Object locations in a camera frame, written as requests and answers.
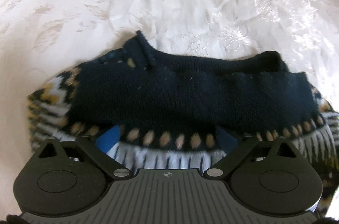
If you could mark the white floral bedspread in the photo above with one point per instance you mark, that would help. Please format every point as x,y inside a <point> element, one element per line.
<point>41,38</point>

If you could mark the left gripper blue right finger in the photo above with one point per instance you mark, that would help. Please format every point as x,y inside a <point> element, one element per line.
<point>225,141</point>

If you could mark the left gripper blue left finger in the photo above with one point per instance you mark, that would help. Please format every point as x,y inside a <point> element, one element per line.
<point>108,142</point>

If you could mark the patterned knit sweater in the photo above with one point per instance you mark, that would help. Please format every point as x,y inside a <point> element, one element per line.
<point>168,108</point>

